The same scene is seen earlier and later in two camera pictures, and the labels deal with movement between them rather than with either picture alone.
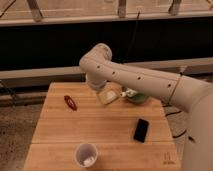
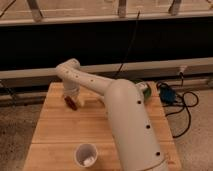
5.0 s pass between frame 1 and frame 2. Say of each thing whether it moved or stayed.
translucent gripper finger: moved
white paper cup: stayed
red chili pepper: stayed
